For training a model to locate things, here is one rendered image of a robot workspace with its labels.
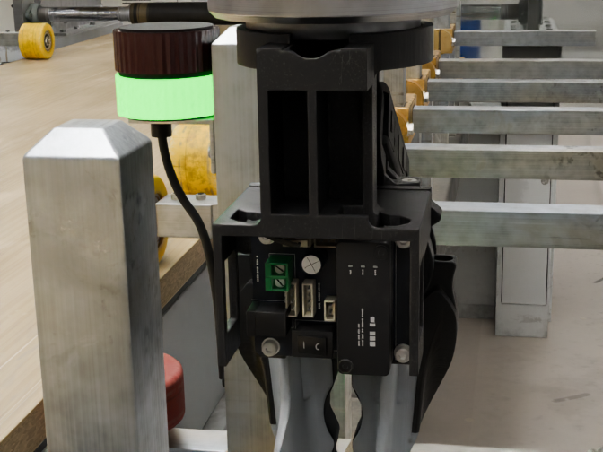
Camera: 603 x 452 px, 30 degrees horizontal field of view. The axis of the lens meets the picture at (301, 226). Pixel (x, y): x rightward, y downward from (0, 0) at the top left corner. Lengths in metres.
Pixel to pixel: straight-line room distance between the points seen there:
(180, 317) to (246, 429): 0.56
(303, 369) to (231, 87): 0.21
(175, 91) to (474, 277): 2.86
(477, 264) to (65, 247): 3.07
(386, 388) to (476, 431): 2.34
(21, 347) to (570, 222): 0.43
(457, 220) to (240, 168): 0.33
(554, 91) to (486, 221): 0.75
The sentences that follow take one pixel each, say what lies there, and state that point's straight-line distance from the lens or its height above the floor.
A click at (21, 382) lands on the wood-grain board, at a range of 0.77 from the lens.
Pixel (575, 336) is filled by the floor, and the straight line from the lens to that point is 3.40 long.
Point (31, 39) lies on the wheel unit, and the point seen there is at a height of 0.95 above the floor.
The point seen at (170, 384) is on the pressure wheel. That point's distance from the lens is 0.73.
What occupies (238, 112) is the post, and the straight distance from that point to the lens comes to 0.62.
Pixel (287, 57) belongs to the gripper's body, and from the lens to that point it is 0.37.
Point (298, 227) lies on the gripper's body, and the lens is 0.38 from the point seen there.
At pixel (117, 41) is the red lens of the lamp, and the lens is 0.63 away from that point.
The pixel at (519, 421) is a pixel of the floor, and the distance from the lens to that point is 2.84.
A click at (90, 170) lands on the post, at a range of 0.38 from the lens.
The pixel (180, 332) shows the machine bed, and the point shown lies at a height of 0.76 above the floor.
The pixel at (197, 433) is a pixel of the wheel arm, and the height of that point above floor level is 0.86.
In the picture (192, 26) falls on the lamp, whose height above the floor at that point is 1.13.
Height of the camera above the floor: 1.19
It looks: 15 degrees down
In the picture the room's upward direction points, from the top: 1 degrees counter-clockwise
